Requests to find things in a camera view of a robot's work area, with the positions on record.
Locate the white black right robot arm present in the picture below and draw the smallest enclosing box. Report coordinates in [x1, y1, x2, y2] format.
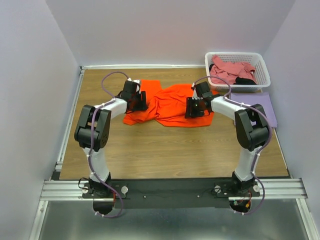
[184, 82, 272, 196]

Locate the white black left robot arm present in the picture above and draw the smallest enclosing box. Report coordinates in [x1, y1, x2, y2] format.
[74, 78, 148, 198]

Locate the pink t-shirt in basket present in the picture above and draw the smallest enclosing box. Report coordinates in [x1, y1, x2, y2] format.
[209, 54, 258, 85]

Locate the aluminium frame rail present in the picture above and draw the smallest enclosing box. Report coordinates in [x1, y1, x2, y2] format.
[31, 67, 320, 240]

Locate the black garment in basket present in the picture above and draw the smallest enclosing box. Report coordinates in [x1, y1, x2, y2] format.
[208, 63, 258, 85]

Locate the folded lavender t-shirt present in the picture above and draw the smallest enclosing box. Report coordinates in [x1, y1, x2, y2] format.
[228, 91, 279, 128]

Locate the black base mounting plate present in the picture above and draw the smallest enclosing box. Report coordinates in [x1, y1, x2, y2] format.
[78, 177, 262, 217]

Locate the orange t-shirt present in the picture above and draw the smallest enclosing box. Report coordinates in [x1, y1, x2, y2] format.
[122, 79, 214, 128]

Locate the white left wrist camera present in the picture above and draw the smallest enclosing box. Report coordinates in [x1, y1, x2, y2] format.
[127, 78, 141, 85]

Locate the white plastic laundry basket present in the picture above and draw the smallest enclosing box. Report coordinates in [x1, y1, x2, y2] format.
[204, 52, 271, 93]

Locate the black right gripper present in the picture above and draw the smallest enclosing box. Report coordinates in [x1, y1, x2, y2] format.
[183, 97, 204, 119]

